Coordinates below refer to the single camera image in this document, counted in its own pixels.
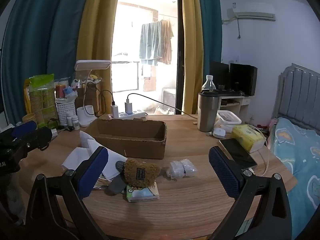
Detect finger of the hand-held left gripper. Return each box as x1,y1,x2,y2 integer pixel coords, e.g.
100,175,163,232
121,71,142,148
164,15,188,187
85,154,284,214
17,127,53,153
11,121,37,138

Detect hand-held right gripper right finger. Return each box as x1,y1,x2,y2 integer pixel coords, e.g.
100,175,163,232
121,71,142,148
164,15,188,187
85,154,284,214
208,145,293,240

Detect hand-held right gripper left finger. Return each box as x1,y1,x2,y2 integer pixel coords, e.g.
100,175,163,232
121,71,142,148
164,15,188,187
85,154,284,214
25,145,109,240

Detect cotton swab pack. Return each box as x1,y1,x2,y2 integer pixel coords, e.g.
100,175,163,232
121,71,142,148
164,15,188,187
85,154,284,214
94,174,114,189

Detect white sheet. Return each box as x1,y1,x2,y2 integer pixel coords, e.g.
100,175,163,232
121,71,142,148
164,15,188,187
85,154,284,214
61,147,89,171
79,131,128,180

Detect dark grey sock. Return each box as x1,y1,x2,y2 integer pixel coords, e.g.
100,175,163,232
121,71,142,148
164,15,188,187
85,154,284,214
109,161,128,196

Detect white plastic-wrapped roll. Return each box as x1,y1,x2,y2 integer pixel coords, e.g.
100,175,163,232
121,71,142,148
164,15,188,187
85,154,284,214
165,159,198,180

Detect brown plush toy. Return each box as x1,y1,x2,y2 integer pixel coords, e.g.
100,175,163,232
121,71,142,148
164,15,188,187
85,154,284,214
124,158,160,188

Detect cardboard box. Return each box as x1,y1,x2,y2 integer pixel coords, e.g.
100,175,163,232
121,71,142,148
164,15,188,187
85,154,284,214
82,118,167,160

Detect cartoon print tissue pack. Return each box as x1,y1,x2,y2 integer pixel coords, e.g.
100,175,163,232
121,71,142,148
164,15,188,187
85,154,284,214
126,180,160,203

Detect black smartphone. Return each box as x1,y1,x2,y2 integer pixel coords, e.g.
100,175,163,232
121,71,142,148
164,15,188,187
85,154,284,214
219,138,258,170

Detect green bag of paper cups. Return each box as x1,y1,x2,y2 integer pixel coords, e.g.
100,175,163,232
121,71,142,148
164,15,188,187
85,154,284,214
24,74,59,128

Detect white round device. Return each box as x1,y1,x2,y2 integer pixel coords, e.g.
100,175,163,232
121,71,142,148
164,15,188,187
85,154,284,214
212,127,227,138

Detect white plastic basket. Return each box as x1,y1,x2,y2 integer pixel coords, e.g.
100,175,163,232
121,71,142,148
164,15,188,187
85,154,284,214
55,97,77,127

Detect yellow tissue pack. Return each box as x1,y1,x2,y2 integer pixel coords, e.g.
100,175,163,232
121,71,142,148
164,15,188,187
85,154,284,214
231,125,265,153

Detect red can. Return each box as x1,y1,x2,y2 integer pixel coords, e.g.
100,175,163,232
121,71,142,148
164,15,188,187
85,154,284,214
55,85,66,99

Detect white food container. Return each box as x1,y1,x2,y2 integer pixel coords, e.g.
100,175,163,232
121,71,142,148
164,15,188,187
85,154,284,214
216,110,242,133

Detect blue white packet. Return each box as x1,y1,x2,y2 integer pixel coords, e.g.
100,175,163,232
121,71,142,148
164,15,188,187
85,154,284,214
64,86,79,99

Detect brown paper bag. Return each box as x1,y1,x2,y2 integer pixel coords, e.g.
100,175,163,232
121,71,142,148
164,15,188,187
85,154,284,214
75,85,102,117

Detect steel tumbler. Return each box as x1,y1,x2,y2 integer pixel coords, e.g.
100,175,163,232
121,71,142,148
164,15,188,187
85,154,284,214
197,91,220,132

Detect white power strip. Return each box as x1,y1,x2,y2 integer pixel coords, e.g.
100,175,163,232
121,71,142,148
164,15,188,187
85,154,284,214
107,110,146,120

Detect blue printed blanket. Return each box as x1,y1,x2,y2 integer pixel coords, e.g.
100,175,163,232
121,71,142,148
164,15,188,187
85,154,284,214
266,117,320,239

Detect white computer desk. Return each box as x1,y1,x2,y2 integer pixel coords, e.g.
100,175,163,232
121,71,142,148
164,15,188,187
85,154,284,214
217,90,252,128

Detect plastic-wrapped plush toys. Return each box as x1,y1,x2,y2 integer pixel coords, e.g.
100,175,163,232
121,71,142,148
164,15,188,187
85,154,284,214
72,74,103,88

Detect clear water bottle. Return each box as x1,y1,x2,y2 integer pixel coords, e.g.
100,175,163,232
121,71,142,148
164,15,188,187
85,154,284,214
202,75,217,92

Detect white desk lamp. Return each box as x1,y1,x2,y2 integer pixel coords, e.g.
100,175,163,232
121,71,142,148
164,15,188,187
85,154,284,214
74,60,111,128

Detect white outdoor appliance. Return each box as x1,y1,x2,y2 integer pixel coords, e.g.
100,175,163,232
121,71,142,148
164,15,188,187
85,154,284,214
162,87,177,107

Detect black monitor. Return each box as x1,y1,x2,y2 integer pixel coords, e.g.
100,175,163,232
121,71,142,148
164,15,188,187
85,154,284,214
209,61,230,90
229,63,258,97

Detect teal curtain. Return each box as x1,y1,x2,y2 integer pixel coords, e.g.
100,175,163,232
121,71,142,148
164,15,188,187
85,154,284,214
196,0,223,100
0,0,93,125

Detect grey bed headboard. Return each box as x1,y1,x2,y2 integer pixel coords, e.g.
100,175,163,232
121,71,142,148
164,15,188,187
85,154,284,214
271,63,320,130

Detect yellow curtain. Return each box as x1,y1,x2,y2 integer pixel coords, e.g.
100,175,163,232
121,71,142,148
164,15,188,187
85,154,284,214
180,0,204,115
76,0,123,117

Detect tan shirt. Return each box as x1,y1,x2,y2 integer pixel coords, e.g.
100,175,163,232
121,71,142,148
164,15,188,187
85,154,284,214
157,20,174,65

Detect pale green towel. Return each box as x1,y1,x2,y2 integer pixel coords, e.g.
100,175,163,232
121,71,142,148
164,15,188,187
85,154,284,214
139,21,163,67

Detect white air conditioner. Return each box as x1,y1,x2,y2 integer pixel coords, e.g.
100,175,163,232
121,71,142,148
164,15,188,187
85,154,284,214
227,4,276,22

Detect beige charging cable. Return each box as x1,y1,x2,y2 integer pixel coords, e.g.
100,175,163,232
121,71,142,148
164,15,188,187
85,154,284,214
241,127,272,177

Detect black charger cable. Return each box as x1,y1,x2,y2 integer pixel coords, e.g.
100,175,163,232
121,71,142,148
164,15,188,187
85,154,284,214
84,90,115,117
127,93,199,118

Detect black door frame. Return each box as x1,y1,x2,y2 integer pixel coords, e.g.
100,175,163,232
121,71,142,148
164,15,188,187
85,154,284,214
176,0,185,115

